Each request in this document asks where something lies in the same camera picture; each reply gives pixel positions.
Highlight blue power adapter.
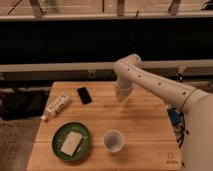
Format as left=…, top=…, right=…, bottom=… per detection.
left=167, top=107, right=182, bottom=126

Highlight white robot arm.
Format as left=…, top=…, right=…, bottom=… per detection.
left=113, top=54, right=213, bottom=171

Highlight white toothpaste tube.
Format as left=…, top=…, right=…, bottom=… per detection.
left=41, top=94, right=70, bottom=121

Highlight green plate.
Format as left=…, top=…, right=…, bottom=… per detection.
left=52, top=122, right=90, bottom=161

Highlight white wall outlet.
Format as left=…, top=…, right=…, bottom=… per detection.
left=88, top=70, right=96, bottom=78

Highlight black hanging cable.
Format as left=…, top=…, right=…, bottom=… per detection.
left=110, top=9, right=140, bottom=77

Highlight black floor cables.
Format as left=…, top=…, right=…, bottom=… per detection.
left=176, top=116, right=188, bottom=168

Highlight white sponge block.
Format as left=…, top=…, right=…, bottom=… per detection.
left=61, top=132, right=82, bottom=156

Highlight black smartphone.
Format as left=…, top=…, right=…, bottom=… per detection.
left=77, top=87, right=92, bottom=104

